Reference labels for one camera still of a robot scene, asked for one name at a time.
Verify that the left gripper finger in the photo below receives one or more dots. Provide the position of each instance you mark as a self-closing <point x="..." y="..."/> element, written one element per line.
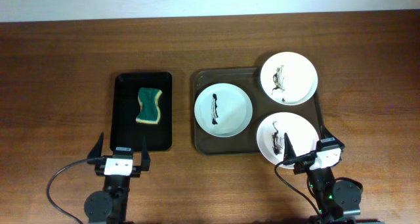
<point x="95" y="155"/>
<point x="145" y="157"/>

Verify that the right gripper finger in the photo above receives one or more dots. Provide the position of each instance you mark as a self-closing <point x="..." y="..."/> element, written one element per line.
<point x="329" y="140"/>
<point x="298" y="150"/>

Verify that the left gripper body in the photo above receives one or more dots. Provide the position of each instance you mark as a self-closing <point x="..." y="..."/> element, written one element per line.
<point x="99" y="166"/>

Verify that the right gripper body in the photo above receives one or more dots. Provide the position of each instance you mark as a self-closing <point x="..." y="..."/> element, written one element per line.
<point x="303" y="167"/>

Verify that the white plate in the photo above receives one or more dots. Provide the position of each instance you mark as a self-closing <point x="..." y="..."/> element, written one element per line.
<point x="289" y="78"/>
<point x="223" y="110"/>
<point x="271" y="131"/>

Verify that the green yellow sponge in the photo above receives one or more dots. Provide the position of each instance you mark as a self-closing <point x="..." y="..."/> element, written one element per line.
<point x="148" y="99"/>

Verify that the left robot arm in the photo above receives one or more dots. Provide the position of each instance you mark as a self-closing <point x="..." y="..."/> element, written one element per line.
<point x="109" y="205"/>

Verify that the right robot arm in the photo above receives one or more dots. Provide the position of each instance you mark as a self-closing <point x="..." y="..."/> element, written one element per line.
<point x="337" y="199"/>

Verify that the black rectangular tray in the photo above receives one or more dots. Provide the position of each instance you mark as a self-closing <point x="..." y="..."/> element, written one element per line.
<point x="125" y="131"/>

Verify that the brown serving tray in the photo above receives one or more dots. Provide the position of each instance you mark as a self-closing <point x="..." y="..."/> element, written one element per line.
<point x="247" y="79"/>

